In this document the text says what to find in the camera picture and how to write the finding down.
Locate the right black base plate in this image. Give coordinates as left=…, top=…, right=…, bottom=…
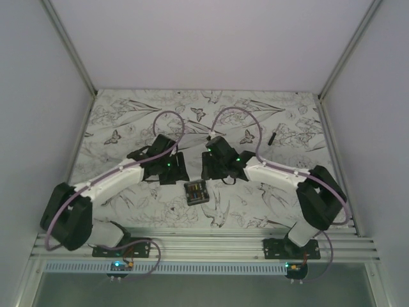
left=262, top=237, right=321, bottom=260

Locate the black fuse box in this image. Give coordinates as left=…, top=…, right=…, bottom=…
left=183, top=180, right=209, bottom=207

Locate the white slotted cable duct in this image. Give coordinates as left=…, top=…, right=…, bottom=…
left=43, top=260, right=286, bottom=276

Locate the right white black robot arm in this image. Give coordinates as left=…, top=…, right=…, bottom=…
left=202, top=136, right=350, bottom=259

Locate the aluminium rail front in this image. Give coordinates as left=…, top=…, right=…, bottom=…
left=30, top=217, right=381, bottom=263

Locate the floral printed mat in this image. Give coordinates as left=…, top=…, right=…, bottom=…
left=70, top=90, right=332, bottom=229

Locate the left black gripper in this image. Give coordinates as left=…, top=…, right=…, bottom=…
left=158, top=152, right=189, bottom=185

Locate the left green circuit board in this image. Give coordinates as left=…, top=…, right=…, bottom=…
left=107, top=260, right=133, bottom=279

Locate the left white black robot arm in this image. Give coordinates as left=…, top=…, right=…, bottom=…
left=40, top=134, right=181, bottom=257

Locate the green circuit board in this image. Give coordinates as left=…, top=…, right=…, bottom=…
left=285, top=263, right=308, bottom=280
left=107, top=260, right=133, bottom=279

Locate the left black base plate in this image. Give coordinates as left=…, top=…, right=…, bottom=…
left=91, top=237, right=151, bottom=258

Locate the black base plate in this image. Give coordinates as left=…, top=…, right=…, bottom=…
left=91, top=237, right=151, bottom=258
left=262, top=237, right=321, bottom=260

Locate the right green circuit board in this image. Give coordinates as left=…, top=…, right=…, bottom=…
left=285, top=263, right=308, bottom=280

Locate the black screwdriver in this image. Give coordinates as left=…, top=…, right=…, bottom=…
left=268, top=132, right=277, bottom=146

